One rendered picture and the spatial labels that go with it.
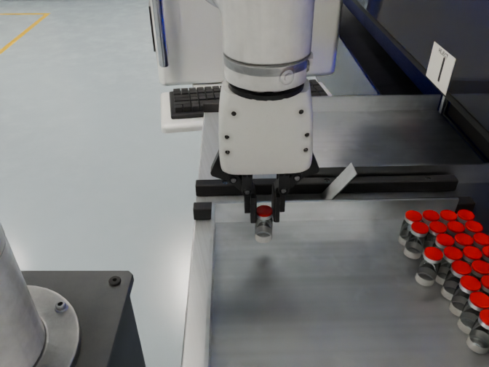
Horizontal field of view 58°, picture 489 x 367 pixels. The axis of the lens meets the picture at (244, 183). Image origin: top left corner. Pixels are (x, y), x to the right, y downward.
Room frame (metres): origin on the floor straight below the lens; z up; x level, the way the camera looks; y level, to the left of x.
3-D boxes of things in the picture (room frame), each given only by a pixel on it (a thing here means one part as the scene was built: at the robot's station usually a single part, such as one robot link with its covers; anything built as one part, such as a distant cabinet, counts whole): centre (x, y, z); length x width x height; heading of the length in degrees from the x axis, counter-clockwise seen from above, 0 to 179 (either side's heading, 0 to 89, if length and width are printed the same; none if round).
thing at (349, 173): (0.52, -0.09, 0.91); 0.14 x 0.03 x 0.06; 93
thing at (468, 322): (0.36, -0.24, 0.91); 0.18 x 0.02 x 0.05; 2
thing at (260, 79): (0.42, -0.02, 1.13); 0.09 x 0.08 x 0.03; 92
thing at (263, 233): (0.42, -0.02, 0.92); 0.02 x 0.02 x 0.04
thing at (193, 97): (1.04, -0.01, 0.82); 0.40 x 0.14 x 0.02; 100
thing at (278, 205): (0.42, -0.05, 0.97); 0.03 x 0.03 x 0.07; 2
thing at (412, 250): (0.41, -0.22, 0.91); 0.02 x 0.02 x 0.05
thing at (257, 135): (0.42, -0.02, 1.07); 0.10 x 0.08 x 0.11; 92
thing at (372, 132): (0.70, -0.23, 0.90); 0.34 x 0.26 x 0.04; 92
